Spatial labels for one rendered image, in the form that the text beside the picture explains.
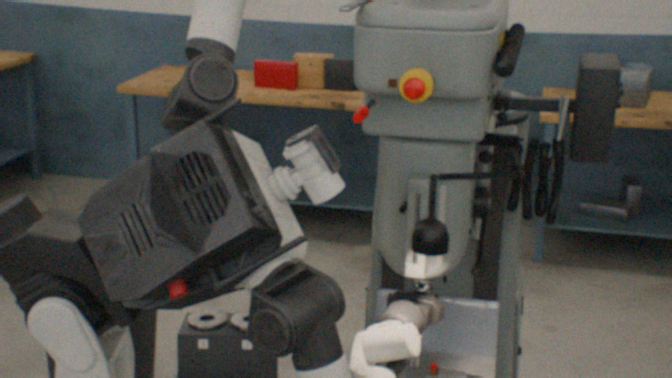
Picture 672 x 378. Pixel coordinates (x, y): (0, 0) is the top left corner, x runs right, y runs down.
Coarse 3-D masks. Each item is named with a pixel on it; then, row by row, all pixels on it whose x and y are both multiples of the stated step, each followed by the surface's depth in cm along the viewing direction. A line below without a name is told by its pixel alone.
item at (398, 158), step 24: (384, 144) 194; (408, 144) 191; (432, 144) 190; (456, 144) 190; (384, 168) 195; (408, 168) 192; (432, 168) 191; (456, 168) 191; (384, 192) 196; (456, 192) 193; (384, 216) 198; (456, 216) 194; (384, 240) 199; (456, 240) 196; (432, 264) 197; (456, 264) 200
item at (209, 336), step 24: (192, 312) 230; (216, 312) 227; (240, 312) 227; (192, 336) 220; (216, 336) 219; (240, 336) 219; (192, 360) 221; (216, 360) 221; (240, 360) 221; (264, 360) 221
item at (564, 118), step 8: (560, 96) 217; (568, 96) 214; (560, 104) 217; (560, 112) 218; (560, 120) 218; (568, 120) 226; (560, 128) 217; (568, 128) 226; (560, 136) 218; (568, 136) 226; (568, 144) 226; (552, 160) 222; (552, 168) 224
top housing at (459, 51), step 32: (384, 0) 183; (416, 0) 183; (448, 0) 183; (480, 0) 183; (384, 32) 172; (416, 32) 171; (448, 32) 170; (480, 32) 170; (384, 64) 174; (416, 64) 172; (448, 64) 171; (480, 64) 172; (448, 96) 173; (480, 96) 175
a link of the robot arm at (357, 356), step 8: (360, 336) 190; (360, 344) 189; (352, 352) 188; (360, 352) 188; (352, 360) 186; (360, 360) 186; (352, 368) 185; (360, 368) 184; (368, 368) 183; (376, 368) 182; (352, 376) 186; (360, 376) 183; (368, 376) 181; (376, 376) 181; (384, 376) 181; (392, 376) 182
